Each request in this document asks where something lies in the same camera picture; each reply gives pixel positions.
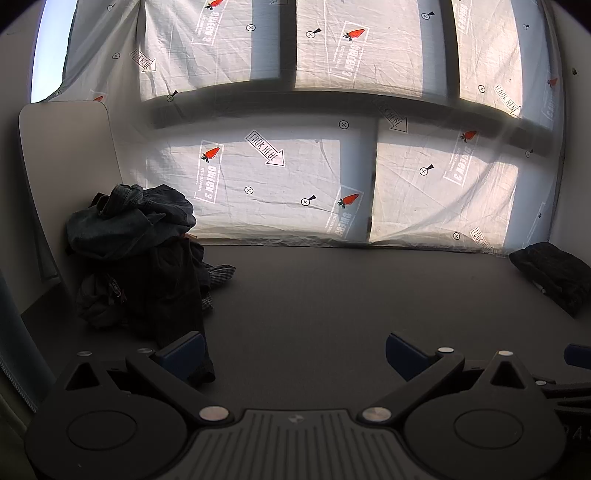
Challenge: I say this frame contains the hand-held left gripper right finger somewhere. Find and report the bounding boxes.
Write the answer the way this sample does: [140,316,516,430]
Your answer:
[358,331,543,424]

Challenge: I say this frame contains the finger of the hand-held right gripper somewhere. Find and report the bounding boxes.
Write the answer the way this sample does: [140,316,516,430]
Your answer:
[564,344,591,371]
[536,377,591,403]

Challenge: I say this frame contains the folded dark cloth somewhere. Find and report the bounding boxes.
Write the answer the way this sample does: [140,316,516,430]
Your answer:
[509,242,591,317]

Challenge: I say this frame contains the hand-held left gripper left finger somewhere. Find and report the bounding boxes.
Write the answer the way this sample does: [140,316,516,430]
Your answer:
[59,331,234,424]

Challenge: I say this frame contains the bright window pane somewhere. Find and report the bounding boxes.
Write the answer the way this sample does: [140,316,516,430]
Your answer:
[30,0,78,103]

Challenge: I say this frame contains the dark grey knit sweater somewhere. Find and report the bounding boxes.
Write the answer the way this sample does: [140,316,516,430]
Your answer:
[75,239,217,385]

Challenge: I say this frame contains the white board panel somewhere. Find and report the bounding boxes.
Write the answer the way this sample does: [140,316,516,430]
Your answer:
[18,102,123,283]

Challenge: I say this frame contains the blue plaid shirt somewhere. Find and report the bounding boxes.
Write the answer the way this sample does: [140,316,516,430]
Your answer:
[200,262,238,315]

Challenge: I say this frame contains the white printed plastic sheet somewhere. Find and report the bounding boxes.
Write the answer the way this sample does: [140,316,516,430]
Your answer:
[41,0,570,257]

